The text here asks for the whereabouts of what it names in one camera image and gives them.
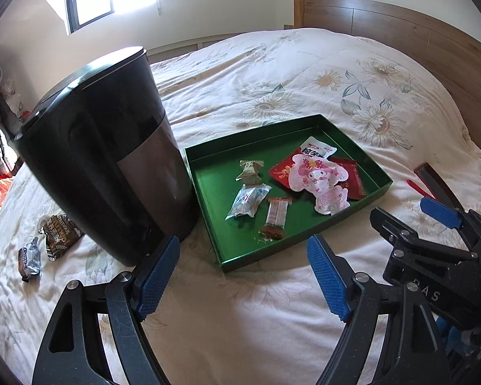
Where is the red silver-topped snack packet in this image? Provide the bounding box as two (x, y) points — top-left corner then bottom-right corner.
(268, 136), (338, 189)

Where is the gold green candy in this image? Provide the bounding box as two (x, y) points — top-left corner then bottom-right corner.
(235, 159), (264, 185)

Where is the pink cartoon snack packet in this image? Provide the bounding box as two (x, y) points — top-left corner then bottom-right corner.
(287, 156), (351, 217)

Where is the orange plastic bag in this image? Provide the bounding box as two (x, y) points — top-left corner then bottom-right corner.
(0, 176), (14, 205)

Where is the black trash bin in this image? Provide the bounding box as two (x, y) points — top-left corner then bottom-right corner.
(13, 47), (199, 267)

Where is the wooden headboard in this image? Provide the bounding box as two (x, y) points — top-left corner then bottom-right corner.
(292, 0), (481, 157)

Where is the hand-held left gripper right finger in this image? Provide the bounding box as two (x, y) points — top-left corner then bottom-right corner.
(307, 234), (450, 385)

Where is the clear brown candy bar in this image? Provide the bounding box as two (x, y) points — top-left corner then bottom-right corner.
(258, 196), (292, 242)

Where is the clear blue candy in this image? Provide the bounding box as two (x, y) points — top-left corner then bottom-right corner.
(225, 183), (273, 221)

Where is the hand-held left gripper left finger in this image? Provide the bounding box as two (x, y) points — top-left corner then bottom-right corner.
(31, 235), (181, 385)

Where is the brown chocolate snack packet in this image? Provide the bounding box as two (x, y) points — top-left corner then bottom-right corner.
(39, 214), (85, 262)

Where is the dark framed window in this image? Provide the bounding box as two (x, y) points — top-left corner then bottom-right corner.
(64, 0), (117, 35)

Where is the small dark wrapped candy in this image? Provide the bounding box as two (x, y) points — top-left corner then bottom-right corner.
(17, 236), (43, 283)

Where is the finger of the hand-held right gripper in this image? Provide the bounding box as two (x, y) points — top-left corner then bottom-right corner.
(369, 207), (478, 263)
(420, 196), (481, 251)

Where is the dark red snack packet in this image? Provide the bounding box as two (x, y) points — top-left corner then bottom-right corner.
(331, 156), (367, 201)

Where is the green cardboard tray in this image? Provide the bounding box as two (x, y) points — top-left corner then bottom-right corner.
(183, 113), (393, 275)

